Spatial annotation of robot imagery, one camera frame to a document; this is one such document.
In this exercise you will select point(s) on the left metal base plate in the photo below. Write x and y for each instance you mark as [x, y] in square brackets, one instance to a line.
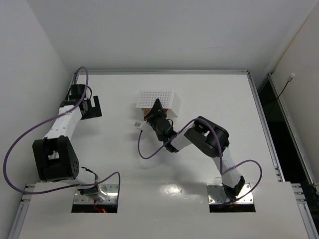
[103, 194]

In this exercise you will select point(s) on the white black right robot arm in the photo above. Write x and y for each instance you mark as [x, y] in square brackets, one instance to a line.
[210, 138]

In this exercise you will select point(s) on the red-brown arch wood block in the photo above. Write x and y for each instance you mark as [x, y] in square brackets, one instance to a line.
[146, 112]

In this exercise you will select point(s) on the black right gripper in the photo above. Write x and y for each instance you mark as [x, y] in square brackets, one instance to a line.
[154, 115]

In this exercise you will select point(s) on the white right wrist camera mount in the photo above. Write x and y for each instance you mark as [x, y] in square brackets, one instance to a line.
[141, 126]

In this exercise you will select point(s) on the metal base plate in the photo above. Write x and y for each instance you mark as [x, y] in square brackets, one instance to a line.
[218, 196]
[103, 194]

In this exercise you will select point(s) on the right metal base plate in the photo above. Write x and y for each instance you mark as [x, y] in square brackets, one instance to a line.
[218, 196]

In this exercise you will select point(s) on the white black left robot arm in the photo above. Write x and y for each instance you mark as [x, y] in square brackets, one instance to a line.
[54, 155]

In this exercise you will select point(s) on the aluminium table frame rail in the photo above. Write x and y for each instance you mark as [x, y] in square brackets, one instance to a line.
[165, 197]

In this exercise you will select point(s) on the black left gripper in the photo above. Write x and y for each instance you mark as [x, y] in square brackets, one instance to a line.
[92, 111]

